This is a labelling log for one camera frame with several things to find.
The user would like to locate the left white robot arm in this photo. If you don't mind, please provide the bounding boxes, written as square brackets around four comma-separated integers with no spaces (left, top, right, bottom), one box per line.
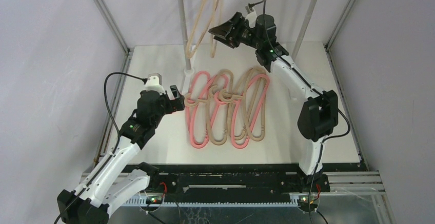
[56,85,185,223]

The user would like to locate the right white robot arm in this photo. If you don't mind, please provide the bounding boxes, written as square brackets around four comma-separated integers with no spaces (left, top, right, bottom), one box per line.
[208,12,339,191]

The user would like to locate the beige hanger middle table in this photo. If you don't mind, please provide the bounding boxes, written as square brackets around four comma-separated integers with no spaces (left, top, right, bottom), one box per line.
[220,67,270,149]

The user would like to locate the left grey rack pole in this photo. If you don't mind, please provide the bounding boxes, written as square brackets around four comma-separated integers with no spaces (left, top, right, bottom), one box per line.
[177,0,192,71]

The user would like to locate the grey rack pole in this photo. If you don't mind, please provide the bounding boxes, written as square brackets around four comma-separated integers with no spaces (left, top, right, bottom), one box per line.
[291,0,318,60]
[177,0,192,71]

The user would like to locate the right grey rack pole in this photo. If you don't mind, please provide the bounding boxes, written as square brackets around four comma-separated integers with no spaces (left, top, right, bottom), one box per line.
[291,0,318,60]

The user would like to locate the left circuit board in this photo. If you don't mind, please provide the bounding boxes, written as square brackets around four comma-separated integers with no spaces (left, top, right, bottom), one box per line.
[140,181,168,214]

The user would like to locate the circuit board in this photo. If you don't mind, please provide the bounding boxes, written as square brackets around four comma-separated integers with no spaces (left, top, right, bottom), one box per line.
[297,188,321,213]
[140,181,168,214]

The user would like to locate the right circuit board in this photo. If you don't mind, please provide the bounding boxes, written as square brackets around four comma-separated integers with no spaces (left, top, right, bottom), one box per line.
[297,188,321,213]

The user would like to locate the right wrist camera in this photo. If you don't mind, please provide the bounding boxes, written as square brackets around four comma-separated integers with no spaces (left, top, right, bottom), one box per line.
[245,5,257,27]

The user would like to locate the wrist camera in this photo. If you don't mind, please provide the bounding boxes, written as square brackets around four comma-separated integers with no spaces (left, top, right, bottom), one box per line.
[144,73,165,95]
[245,5,257,27]

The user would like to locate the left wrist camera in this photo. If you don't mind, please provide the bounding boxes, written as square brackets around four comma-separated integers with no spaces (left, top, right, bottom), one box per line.
[144,73,165,95]

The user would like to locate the left black cable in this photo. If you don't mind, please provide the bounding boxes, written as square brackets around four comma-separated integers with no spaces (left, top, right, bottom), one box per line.
[103,72,149,145]

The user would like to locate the black cable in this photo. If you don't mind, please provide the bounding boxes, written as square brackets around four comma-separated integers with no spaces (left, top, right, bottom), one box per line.
[248,0,351,224]
[103,72,149,145]

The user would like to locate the right black cable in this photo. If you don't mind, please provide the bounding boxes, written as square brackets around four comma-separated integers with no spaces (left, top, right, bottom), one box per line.
[248,0,351,224]

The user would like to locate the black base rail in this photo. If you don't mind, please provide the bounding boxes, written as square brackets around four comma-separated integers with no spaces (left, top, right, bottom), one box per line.
[115,163,330,204]

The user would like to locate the right aluminium frame post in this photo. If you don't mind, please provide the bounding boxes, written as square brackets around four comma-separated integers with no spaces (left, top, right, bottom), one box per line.
[325,0,358,52]

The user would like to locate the aluminium frame post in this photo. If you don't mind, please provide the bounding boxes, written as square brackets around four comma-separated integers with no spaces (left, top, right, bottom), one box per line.
[325,0,358,52]
[93,0,130,55]

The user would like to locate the left aluminium frame post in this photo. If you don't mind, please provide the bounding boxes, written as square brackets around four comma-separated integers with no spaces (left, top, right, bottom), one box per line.
[93,0,130,55]

